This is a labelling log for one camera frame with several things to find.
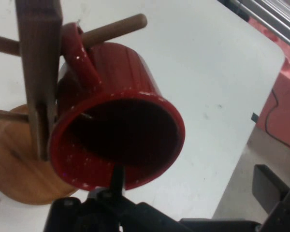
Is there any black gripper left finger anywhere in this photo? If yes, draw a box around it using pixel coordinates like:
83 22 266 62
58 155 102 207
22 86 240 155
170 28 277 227
45 165 194 232

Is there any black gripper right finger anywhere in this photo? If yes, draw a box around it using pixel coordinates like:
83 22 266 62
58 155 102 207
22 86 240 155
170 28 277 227
252 164 290 232

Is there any red pink foam wrap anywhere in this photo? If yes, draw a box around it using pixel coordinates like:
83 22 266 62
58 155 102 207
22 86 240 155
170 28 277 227
247 18 290 80

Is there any aluminium frame side profile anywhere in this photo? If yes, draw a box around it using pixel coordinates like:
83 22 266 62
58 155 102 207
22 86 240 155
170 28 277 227
226 0 290 53

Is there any wooden mug tree stand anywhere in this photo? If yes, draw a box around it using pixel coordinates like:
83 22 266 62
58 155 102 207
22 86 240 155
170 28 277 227
0 0 148 205

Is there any thin black cable by foam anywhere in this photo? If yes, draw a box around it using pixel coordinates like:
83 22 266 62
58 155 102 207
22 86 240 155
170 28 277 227
262 88 290 153

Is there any red enamel mug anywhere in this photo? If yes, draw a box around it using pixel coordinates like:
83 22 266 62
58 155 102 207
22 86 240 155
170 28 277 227
49 21 186 193

